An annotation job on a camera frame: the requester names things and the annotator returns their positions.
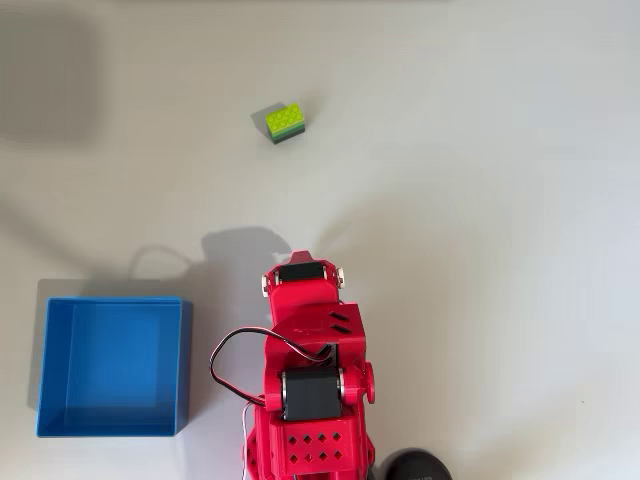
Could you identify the green lego block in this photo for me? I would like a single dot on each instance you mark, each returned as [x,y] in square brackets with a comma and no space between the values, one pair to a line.
[284,120]

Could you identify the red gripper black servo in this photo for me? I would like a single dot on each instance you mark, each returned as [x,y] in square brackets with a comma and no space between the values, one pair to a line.
[301,292]

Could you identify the blue plastic box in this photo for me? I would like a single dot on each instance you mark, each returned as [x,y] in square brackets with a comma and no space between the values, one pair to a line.
[115,360]

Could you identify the black gooseneck stand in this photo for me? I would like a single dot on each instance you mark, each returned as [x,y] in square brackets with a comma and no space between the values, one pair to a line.
[417,465]

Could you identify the red robot arm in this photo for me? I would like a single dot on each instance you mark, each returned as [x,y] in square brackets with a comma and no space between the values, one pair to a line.
[310,415]

